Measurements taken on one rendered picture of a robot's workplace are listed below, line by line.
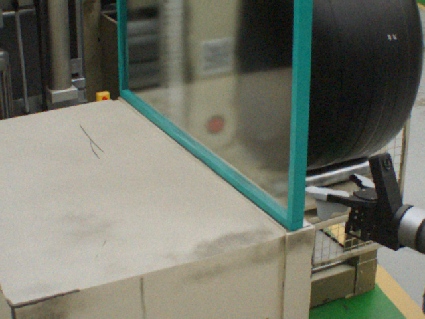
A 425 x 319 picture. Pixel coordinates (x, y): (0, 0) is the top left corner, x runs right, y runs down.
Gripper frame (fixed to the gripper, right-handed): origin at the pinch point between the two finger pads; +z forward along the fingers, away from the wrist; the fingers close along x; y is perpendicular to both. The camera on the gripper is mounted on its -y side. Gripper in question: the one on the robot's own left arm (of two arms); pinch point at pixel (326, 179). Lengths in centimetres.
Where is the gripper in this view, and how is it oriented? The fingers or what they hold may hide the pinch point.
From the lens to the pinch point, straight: 172.5
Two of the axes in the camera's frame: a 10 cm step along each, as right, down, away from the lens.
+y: -1.0, 9.4, 3.2
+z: -6.9, -3.0, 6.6
